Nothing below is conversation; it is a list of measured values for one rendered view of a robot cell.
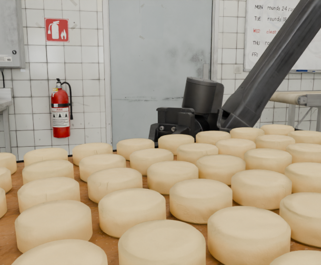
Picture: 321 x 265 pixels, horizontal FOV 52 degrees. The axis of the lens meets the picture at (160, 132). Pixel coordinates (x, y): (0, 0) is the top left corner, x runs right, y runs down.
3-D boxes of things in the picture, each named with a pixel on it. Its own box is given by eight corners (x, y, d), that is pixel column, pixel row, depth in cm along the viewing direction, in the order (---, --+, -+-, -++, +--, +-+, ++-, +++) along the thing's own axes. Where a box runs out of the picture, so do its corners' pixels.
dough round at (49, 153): (77, 166, 40) (75, 150, 40) (39, 177, 36) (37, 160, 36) (53, 160, 43) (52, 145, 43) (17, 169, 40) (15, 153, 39)
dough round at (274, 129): (287, 135, 54) (288, 123, 53) (299, 142, 49) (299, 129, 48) (256, 136, 54) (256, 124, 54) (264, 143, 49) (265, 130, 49)
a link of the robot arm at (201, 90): (243, 149, 63) (222, 135, 71) (258, 89, 60) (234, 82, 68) (184, 145, 59) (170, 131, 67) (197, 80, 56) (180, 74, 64)
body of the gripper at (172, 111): (154, 108, 55) (171, 103, 62) (154, 166, 57) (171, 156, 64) (191, 109, 53) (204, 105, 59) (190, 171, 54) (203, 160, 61)
